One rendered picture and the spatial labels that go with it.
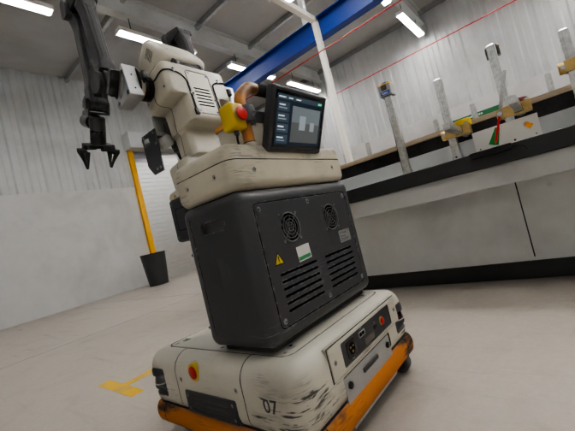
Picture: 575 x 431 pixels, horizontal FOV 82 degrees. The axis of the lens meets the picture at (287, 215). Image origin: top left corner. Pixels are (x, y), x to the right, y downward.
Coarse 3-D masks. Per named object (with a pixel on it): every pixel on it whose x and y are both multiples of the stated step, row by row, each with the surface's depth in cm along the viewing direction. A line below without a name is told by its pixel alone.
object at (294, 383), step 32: (352, 320) 93; (160, 352) 108; (192, 352) 98; (224, 352) 90; (256, 352) 84; (288, 352) 79; (320, 352) 78; (384, 352) 99; (160, 384) 107; (192, 384) 94; (224, 384) 84; (256, 384) 76; (288, 384) 71; (320, 384) 74; (352, 384) 82; (384, 384) 94; (192, 416) 95; (224, 416) 85; (256, 416) 77; (288, 416) 71; (320, 416) 72; (352, 416) 80
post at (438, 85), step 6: (438, 78) 168; (438, 84) 168; (438, 90) 168; (444, 90) 169; (438, 96) 168; (444, 96) 167; (438, 102) 169; (444, 102) 167; (444, 108) 167; (444, 114) 168; (450, 114) 168; (444, 120) 168; (450, 120) 166; (456, 138) 167; (450, 144) 168; (456, 144) 166; (456, 150) 166
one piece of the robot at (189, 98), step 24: (168, 72) 113; (192, 72) 121; (168, 96) 114; (192, 96) 116; (216, 96) 126; (168, 120) 124; (192, 120) 116; (216, 120) 123; (192, 144) 119; (216, 144) 127
